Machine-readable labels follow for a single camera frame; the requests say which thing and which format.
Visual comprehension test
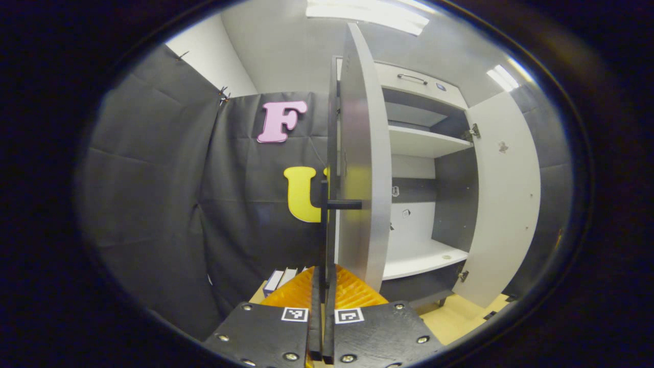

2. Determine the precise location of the grey double-door shoe cabinet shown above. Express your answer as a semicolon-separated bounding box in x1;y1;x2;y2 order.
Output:
335;56;511;308

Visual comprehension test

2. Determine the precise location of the grey cabinet drawer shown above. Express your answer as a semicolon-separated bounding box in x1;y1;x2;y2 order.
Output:
376;61;470;110

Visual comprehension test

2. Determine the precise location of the small ceiling light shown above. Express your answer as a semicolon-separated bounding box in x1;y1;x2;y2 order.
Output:
486;64;519;93

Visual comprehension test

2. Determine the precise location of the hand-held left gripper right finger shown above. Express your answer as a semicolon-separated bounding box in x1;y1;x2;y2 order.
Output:
323;265;444;368

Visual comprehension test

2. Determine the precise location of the blue book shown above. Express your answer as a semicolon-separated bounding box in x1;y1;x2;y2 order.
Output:
263;269;285;297

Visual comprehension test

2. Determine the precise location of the large ceiling light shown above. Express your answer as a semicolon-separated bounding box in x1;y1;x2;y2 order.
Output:
307;0;430;36

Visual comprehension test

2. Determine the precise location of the grey shoe cabinet door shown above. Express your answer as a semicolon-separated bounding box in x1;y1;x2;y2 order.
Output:
452;91;542;309
319;23;393;307

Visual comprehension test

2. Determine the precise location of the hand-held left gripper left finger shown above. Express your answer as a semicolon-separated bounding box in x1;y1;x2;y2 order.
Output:
203;266;322;368

